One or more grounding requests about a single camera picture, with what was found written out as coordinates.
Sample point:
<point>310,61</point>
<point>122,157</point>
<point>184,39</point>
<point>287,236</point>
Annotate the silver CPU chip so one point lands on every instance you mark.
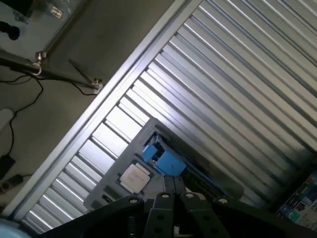
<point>135,177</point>

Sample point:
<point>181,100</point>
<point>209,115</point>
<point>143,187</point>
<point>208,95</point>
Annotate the grey parts rack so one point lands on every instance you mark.
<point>119,178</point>

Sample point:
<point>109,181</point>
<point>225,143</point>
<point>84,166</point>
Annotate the green motherboard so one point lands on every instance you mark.
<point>302,200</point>

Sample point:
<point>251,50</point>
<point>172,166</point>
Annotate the black tripod bar silver knobs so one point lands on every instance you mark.
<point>57,74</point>

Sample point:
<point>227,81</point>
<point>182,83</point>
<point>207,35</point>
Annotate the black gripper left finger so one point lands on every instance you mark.
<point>158,213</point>

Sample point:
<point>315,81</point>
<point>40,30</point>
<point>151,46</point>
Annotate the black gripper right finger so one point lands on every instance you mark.
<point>198,213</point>

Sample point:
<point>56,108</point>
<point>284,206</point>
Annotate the black power strip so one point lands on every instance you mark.
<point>11,183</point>

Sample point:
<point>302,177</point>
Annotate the black power adapter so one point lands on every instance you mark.
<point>7,166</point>

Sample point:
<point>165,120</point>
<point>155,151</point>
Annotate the black open PC case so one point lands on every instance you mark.
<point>292,173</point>

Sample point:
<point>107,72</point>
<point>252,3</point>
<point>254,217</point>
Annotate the glass top desk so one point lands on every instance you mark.
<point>37,27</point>

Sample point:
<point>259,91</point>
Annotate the black round object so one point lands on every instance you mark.
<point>11,31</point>

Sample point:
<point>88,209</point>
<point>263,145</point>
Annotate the white rounded object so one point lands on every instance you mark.
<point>6,119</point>

